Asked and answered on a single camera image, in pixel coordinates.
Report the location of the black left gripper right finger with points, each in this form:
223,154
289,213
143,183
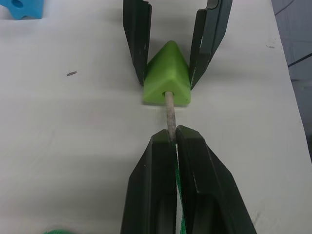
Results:
209,190

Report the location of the green triangular block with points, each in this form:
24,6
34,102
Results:
168,65

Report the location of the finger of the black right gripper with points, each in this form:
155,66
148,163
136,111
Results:
209,39
137,36

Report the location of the blue star block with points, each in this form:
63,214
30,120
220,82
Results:
23,9

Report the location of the green lace with wooden tip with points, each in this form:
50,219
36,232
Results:
170,114

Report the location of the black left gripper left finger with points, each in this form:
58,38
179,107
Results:
148,185

